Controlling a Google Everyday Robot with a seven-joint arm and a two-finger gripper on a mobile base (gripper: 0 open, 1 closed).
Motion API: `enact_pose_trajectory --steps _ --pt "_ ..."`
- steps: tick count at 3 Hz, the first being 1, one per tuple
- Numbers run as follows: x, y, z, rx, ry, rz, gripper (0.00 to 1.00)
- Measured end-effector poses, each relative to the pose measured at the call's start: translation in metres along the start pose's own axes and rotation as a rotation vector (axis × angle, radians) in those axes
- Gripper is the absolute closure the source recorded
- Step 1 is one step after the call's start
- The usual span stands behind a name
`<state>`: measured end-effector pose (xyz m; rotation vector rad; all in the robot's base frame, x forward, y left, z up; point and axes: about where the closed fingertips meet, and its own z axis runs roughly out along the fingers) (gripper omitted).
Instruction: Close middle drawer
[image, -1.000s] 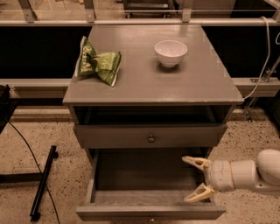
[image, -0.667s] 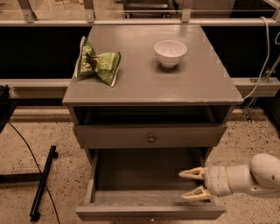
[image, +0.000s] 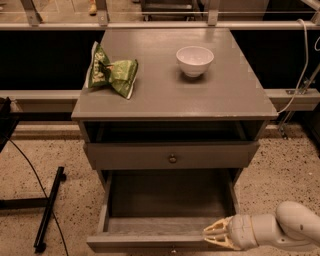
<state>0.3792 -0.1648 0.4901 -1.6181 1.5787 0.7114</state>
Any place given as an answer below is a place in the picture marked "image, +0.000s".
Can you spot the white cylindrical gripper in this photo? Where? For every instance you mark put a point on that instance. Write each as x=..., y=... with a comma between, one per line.
x=240, y=231

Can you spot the grey drawer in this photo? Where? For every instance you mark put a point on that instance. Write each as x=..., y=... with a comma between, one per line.
x=162, y=210
x=159, y=156

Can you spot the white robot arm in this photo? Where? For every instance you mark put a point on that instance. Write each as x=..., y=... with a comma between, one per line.
x=293, y=227

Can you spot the grey top drawer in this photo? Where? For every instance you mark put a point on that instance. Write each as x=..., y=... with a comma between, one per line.
x=159, y=156

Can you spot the grey wooden drawer cabinet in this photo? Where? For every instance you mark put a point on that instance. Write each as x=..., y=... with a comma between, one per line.
x=225, y=104

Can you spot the white ceramic bowl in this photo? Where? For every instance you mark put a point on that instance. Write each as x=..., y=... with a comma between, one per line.
x=194, y=60

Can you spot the green crumpled chip bag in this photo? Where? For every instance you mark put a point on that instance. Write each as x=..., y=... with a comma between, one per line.
x=120, y=75

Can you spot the black metal stand base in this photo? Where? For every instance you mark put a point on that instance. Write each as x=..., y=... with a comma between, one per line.
x=47, y=203

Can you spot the black equipment at left edge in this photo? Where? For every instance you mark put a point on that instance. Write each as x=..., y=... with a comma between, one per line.
x=8, y=122

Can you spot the metal railing frame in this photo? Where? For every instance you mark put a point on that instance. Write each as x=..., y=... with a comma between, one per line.
x=73, y=15

